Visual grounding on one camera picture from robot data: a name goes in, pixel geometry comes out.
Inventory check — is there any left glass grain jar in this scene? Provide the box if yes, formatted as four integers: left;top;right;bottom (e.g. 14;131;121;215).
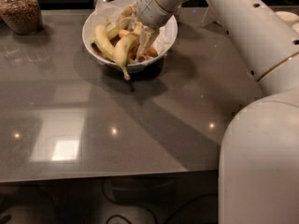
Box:
0;0;43;35

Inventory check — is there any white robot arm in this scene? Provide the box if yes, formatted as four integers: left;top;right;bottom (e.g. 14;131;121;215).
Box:
136;0;299;224

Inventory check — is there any white folded card stand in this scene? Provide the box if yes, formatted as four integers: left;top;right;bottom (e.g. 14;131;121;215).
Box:
200;6;218;27

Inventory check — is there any yellow banana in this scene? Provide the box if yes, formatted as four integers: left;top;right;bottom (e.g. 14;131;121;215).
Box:
94;20;114;61
112;33;139;80

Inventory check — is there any stack of paper cups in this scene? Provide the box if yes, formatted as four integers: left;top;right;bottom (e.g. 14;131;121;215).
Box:
276;11;299;34

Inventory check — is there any white bowl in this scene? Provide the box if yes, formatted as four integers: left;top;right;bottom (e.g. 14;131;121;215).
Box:
82;0;178;74

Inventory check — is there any greenish back banana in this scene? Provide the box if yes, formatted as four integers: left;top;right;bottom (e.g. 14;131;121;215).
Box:
93;18;131;41

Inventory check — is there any black floor cable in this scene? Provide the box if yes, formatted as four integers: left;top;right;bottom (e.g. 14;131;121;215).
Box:
101;179;219;224

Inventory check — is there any orange carrot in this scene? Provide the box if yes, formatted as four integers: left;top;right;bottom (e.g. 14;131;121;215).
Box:
118;29;158;61

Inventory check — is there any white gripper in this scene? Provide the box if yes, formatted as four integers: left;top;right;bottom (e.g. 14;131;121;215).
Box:
116;0;172;60

